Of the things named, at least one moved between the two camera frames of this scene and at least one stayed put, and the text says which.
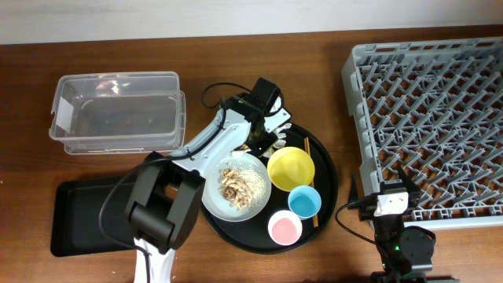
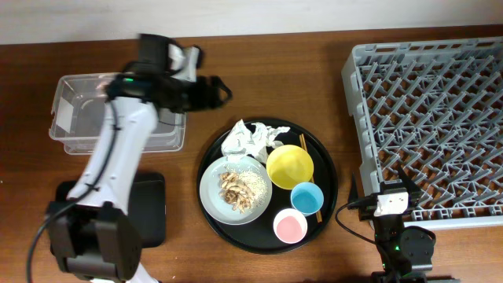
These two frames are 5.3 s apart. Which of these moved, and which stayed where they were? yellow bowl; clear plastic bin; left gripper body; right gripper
Moved: left gripper body
Stayed: yellow bowl; clear plastic bin; right gripper
